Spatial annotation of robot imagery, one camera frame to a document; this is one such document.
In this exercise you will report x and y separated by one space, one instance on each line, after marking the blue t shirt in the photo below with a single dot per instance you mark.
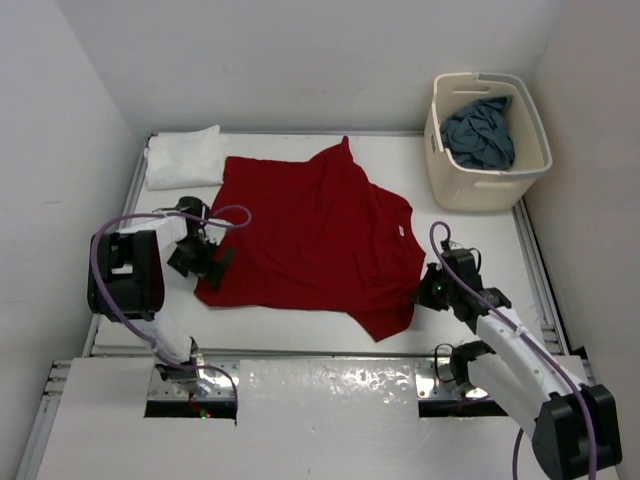
477 135

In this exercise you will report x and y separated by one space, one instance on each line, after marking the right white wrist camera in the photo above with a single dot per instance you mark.
452 245

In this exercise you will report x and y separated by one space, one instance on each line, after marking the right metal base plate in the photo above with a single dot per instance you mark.
432 384

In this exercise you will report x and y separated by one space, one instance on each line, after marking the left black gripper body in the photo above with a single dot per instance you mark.
194 255

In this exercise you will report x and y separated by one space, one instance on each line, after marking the white foreground cover board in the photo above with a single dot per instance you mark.
297 419

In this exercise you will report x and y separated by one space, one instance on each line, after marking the cream plastic laundry basket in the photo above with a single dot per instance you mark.
469 190

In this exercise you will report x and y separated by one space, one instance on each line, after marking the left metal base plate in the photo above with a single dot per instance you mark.
208 384

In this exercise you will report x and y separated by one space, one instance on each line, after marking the white printed t shirt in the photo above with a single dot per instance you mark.
186 160

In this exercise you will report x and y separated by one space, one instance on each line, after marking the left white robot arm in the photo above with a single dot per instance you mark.
126 283

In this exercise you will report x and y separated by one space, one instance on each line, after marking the red t shirt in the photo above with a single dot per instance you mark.
321 237

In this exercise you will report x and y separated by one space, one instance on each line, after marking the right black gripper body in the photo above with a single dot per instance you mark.
434 292

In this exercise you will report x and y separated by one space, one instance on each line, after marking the metal base plate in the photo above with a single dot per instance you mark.
208 384
432 384

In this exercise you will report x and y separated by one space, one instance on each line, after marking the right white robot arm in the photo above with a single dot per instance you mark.
572 425

